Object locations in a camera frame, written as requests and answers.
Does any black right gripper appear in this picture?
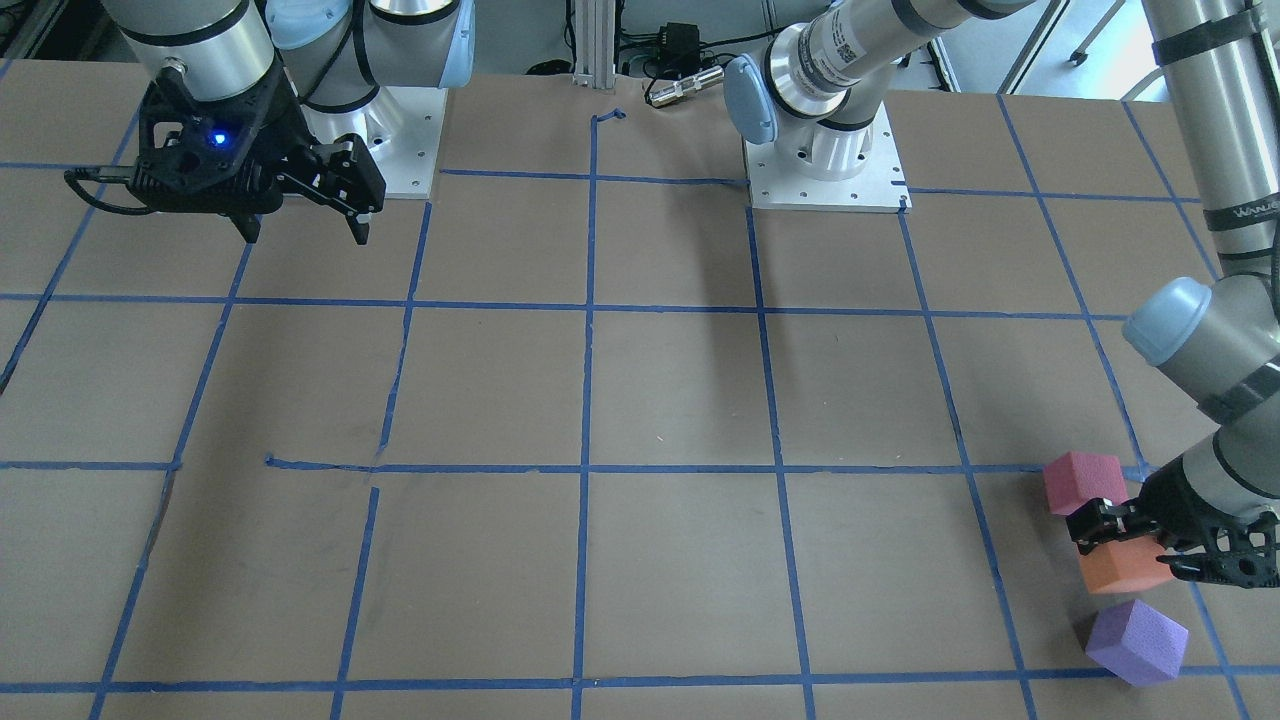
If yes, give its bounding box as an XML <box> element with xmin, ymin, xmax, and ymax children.
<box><xmin>65</xmin><ymin>70</ymin><xmax>387</xmax><ymax>246</ymax></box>

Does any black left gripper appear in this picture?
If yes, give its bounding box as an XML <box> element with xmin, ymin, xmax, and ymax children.
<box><xmin>1066</xmin><ymin>465</ymin><xmax>1279</xmax><ymax>589</ymax></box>

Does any orange foam block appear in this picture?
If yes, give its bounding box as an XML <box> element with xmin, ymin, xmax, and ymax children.
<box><xmin>1076</xmin><ymin>537</ymin><xmax>1174</xmax><ymax>594</ymax></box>

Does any purple foam block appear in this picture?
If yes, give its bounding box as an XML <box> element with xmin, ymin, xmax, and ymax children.
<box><xmin>1085</xmin><ymin>600</ymin><xmax>1190</xmax><ymax>687</ymax></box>

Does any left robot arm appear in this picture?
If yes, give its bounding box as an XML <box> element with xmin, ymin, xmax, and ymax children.
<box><xmin>723</xmin><ymin>1</ymin><xmax>1277</xmax><ymax>589</ymax></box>

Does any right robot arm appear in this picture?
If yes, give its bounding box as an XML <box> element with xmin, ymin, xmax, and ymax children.
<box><xmin>64</xmin><ymin>1</ymin><xmax>476</xmax><ymax>246</ymax></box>

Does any pink foam block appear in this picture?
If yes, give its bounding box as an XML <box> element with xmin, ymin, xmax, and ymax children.
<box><xmin>1042</xmin><ymin>451</ymin><xmax>1130</xmax><ymax>518</ymax></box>

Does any brown paper table cover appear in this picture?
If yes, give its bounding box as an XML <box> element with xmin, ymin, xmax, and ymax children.
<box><xmin>1</xmin><ymin>61</ymin><xmax>1277</xmax><ymax>719</ymax></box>

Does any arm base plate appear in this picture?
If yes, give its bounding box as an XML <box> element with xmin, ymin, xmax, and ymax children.
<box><xmin>303</xmin><ymin>86</ymin><xmax>449</xmax><ymax>200</ymax></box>
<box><xmin>742</xmin><ymin>105</ymin><xmax>913</xmax><ymax>214</ymax></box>

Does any aluminium frame post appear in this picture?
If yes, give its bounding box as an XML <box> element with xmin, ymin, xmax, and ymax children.
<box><xmin>570</xmin><ymin>0</ymin><xmax>620</xmax><ymax>94</ymax></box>

